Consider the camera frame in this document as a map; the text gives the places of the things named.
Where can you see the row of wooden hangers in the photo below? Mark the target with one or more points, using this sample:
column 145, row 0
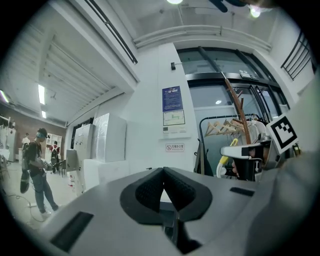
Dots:
column 212, row 127

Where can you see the white locker cabinet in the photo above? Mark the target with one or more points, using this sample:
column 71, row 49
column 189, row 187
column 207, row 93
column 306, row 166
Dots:
column 83, row 150

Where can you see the black head camera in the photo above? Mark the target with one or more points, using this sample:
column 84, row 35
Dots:
column 218, row 5

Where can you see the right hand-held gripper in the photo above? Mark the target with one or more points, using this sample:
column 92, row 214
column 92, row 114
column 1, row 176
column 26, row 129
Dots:
column 283, row 135

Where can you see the yellow white toothbrush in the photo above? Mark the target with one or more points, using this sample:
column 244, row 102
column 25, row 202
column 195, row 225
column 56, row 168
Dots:
column 223, row 159

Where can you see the black clothes rack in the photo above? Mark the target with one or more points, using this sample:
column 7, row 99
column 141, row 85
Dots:
column 225, row 116

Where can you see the long ceiling strip light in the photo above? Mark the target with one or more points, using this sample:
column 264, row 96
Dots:
column 41, row 94
column 4, row 96
column 43, row 114

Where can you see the white power strip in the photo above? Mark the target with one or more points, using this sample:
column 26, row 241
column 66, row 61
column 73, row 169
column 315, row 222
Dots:
column 32, row 205

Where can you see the brown wooden coat stand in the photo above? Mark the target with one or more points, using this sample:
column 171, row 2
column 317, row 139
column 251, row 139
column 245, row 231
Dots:
column 242, row 115

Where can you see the white floor plan notice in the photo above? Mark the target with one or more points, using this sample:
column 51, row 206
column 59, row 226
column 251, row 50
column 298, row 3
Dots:
column 173, row 118

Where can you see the black printed tote bag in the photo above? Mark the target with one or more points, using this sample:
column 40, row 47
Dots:
column 203, row 162

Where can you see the blue wall poster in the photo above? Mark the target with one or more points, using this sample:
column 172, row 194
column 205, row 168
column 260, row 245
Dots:
column 172, row 98

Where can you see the black ceiling rail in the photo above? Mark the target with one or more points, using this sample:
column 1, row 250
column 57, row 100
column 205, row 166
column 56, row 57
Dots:
column 117, row 37

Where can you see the black wall sensor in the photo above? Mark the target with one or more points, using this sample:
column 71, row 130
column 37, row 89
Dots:
column 173, row 65

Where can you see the person's right hand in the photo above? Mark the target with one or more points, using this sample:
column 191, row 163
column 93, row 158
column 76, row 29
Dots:
column 266, row 153

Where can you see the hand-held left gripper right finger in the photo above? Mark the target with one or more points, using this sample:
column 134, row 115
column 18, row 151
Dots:
column 197, row 200

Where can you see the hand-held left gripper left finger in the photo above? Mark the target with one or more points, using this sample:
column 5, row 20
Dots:
column 130, row 200

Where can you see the red white no-smoking sign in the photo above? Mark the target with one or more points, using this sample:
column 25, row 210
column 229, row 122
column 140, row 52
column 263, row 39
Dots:
column 175, row 147

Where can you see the black framed glass door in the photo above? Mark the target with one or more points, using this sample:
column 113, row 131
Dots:
column 207, row 97

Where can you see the round ceiling light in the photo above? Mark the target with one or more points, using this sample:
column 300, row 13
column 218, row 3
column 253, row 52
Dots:
column 174, row 1
column 255, row 12

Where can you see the white wall thermostat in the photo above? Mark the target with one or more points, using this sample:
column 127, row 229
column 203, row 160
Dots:
column 165, row 129

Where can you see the white door sensor box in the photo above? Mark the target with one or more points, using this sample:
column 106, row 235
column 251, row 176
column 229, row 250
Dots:
column 246, row 74

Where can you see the black balcony railing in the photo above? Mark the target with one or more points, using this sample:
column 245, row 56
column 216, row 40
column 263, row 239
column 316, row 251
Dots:
column 291, row 51

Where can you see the white open shelf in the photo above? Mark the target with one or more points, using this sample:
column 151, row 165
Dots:
column 60, row 140

